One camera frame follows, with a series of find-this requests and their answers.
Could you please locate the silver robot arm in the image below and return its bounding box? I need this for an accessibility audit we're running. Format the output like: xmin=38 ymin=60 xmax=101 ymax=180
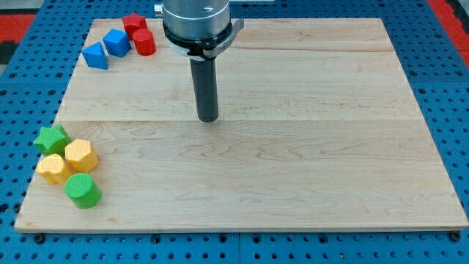
xmin=154 ymin=0 xmax=244 ymax=61

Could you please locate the black cylindrical pointer tool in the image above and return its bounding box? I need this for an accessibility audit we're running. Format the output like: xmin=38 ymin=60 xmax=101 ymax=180
xmin=190 ymin=59 xmax=218 ymax=122

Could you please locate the wooden board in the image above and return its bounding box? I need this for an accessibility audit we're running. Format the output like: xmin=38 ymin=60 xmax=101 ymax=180
xmin=15 ymin=18 xmax=468 ymax=234

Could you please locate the red cylinder block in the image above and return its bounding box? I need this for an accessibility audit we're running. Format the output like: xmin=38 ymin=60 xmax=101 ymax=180
xmin=133 ymin=29 xmax=157 ymax=56

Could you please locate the blue cube block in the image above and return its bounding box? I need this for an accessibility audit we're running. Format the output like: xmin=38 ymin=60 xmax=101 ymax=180
xmin=103 ymin=29 xmax=131 ymax=58

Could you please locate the red star block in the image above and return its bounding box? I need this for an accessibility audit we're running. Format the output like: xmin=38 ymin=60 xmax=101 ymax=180
xmin=121 ymin=12 xmax=147 ymax=40

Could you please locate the yellow hexagon block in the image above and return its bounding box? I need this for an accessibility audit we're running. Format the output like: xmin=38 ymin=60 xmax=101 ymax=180
xmin=65 ymin=139 xmax=99 ymax=172

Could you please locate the blue triangular block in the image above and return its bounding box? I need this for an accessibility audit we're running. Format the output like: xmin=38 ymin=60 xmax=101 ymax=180
xmin=81 ymin=42 xmax=108 ymax=70

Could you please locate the green cylinder block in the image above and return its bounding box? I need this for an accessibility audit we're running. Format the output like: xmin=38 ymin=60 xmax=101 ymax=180
xmin=64 ymin=173 xmax=101 ymax=209

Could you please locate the green star block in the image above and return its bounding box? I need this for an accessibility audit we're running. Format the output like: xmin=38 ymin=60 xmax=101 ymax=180
xmin=33 ymin=125 xmax=70 ymax=156

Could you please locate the yellow heart block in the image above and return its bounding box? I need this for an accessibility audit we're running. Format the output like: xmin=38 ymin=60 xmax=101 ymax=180
xmin=35 ymin=154 xmax=73 ymax=185

